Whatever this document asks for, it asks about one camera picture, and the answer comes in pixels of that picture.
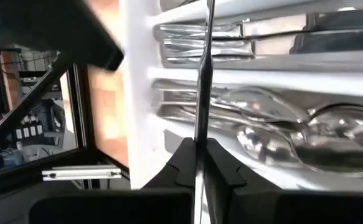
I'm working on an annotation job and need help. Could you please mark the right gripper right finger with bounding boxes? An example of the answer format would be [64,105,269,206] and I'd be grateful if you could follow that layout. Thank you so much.
[204,138,363,224]

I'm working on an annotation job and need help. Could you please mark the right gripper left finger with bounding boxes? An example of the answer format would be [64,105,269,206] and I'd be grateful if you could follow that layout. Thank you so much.
[28,138,198,224]

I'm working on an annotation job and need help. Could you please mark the silver spoon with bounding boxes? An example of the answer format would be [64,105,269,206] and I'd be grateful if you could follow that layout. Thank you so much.
[156,104,298,166]
[293,104,363,179]
[153,79,306,124]

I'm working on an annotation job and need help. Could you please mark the white cutlery tray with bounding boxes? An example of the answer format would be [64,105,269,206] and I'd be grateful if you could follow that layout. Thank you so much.
[118,0,363,192]

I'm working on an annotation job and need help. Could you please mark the black aluminium table frame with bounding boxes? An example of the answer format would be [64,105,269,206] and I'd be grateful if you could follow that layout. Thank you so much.
[0,51,131,203]

